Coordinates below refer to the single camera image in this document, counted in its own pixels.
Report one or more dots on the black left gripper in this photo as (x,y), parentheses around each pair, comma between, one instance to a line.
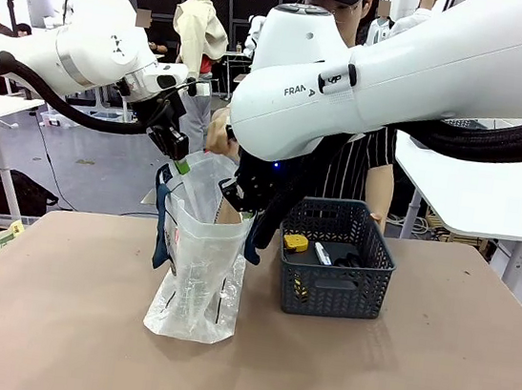
(167,139)

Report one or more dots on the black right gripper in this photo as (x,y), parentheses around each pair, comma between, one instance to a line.
(262,183)

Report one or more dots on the brown cardboard item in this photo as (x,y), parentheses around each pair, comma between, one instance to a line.
(228,215)

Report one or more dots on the dark grey plastic basket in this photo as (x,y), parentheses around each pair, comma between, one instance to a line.
(338,301)

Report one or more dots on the person's left forearm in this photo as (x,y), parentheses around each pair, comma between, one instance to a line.
(380,186)

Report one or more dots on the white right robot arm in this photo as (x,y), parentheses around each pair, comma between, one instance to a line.
(404,55)

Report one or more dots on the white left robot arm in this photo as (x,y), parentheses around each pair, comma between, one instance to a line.
(95,29)

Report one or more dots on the person's right hand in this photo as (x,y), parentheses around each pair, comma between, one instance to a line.
(217,134)

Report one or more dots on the person's left hand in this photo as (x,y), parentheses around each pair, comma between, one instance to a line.
(377,217)

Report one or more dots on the yellow tape measure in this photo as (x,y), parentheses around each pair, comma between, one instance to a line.
(295,243)

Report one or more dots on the white marker pen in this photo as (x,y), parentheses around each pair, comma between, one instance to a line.
(323,253)

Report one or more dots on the yellow black tool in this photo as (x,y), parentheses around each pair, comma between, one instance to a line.
(300,290)

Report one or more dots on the bystander in dark clothes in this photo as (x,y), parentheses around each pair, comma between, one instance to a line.
(157,47)

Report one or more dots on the black item in basket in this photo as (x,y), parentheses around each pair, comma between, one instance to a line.
(348,260)

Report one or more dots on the person in striped shirt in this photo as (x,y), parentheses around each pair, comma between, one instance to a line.
(356,164)

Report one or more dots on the figure in beige jacket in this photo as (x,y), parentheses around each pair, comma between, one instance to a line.
(196,28)

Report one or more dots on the black backpack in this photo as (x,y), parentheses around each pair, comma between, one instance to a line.
(11,193)

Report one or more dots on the bystander in white top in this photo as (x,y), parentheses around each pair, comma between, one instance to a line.
(381,28)

